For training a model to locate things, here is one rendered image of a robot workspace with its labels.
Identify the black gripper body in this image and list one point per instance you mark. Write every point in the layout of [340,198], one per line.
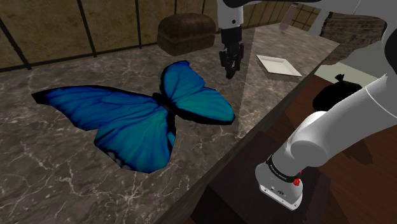
[231,37]

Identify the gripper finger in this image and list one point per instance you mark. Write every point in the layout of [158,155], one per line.
[237,57]
[224,60]

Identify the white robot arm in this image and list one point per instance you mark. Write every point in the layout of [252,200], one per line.
[335,127]

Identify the white square plate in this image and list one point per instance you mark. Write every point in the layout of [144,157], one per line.
[279,65]

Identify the brown bread loaf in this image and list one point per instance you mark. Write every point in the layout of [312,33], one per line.
[186,34]

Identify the pale pink slender object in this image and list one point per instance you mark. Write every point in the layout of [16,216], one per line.
[287,18]

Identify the black tied garbage bag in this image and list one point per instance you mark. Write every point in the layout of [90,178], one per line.
[333,96]

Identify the blue butterfly figure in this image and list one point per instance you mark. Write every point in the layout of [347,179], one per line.
[133,124]

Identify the dark robot stand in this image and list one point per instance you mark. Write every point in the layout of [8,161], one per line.
[238,186]

